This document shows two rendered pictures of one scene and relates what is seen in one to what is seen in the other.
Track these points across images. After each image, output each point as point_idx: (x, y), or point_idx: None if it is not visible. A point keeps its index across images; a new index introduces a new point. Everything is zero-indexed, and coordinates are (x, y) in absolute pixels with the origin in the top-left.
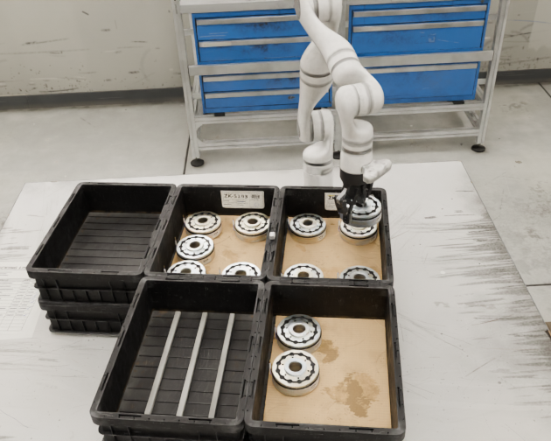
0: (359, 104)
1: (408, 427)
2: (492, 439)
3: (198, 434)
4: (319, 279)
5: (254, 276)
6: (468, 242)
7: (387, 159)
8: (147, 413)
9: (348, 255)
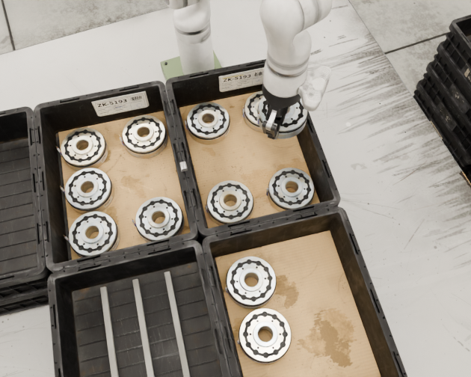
0: (303, 22)
1: None
2: (445, 314)
3: None
4: (260, 219)
5: (185, 236)
6: (362, 78)
7: (324, 66)
8: None
9: (264, 148)
